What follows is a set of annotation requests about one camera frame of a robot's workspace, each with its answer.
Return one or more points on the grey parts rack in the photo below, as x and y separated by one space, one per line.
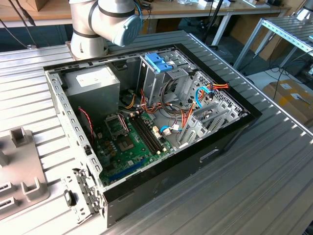
22 159

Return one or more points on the blue expansion slot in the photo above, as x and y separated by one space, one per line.
127 171

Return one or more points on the black tripod stand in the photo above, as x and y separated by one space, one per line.
215 14

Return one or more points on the grey power supply unit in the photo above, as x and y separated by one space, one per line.
93 98

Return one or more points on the grey metal disk bay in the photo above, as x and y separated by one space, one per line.
195 129

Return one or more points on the green motherboard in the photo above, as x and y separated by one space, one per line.
137 156

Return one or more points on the long wooden desk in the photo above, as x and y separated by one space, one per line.
176 9

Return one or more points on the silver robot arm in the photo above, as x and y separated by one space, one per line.
107 14

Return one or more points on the black RAM slot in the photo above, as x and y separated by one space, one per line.
143 135
149 133

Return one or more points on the black case rear latch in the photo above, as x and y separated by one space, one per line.
69 198

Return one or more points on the black open PC case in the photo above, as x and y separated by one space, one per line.
171 176

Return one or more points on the brown box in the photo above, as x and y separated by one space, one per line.
40 5

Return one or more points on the thin metal locking lever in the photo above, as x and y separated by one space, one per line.
124 123

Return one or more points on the blue plastic bay latch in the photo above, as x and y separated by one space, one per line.
156 62

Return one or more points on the large cardboard box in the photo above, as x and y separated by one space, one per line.
288 105

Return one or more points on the grey metal drive cage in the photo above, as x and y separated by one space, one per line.
156 83

